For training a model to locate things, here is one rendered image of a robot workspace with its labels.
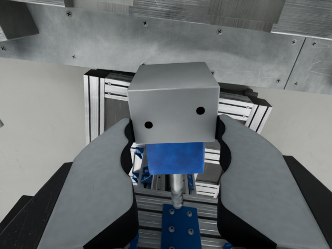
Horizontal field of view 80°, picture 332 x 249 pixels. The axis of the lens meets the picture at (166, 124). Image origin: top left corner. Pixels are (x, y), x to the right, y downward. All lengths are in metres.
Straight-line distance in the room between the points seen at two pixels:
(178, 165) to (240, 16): 0.14
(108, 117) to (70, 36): 0.75
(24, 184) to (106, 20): 1.73
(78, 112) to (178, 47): 1.10
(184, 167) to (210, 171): 1.04
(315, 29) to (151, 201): 0.47
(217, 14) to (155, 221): 0.44
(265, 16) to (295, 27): 0.03
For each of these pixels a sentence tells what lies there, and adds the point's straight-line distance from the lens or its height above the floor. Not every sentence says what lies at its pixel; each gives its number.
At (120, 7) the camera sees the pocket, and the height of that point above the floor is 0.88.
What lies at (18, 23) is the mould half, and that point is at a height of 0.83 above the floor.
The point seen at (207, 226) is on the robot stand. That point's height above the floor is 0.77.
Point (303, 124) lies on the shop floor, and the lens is 1.46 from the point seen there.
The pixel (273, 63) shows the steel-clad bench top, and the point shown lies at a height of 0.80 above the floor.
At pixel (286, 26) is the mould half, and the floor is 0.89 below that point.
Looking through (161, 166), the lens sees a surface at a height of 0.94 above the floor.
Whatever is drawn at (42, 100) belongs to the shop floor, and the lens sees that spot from 1.38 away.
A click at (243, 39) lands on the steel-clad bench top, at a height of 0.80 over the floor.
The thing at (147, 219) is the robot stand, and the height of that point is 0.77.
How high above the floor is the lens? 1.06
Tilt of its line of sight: 60 degrees down
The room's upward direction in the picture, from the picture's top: 177 degrees counter-clockwise
